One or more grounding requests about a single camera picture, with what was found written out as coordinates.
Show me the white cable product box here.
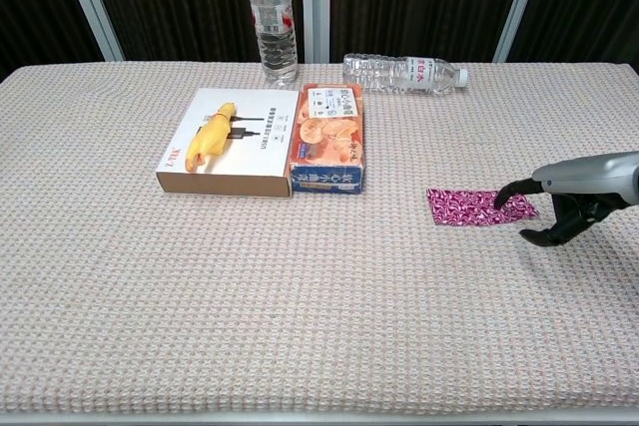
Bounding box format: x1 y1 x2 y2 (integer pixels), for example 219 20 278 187
155 87 302 200

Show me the orange snack box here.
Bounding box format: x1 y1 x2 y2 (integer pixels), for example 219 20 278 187
290 82 366 197

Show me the yellow rubber chicken toy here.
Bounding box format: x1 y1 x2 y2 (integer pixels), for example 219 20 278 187
185 102 237 174

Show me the aluminium partition frame post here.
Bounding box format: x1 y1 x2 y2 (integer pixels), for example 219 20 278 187
492 0 548 64
299 0 331 66
53 0 125 63

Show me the beige waffle-weave tablecloth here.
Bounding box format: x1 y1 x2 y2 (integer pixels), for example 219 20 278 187
0 60 639 417

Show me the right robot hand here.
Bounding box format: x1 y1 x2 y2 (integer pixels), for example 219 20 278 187
492 150 639 248

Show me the clear plastic water bottle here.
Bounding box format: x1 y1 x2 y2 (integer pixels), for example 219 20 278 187
341 52 469 96
248 0 300 89

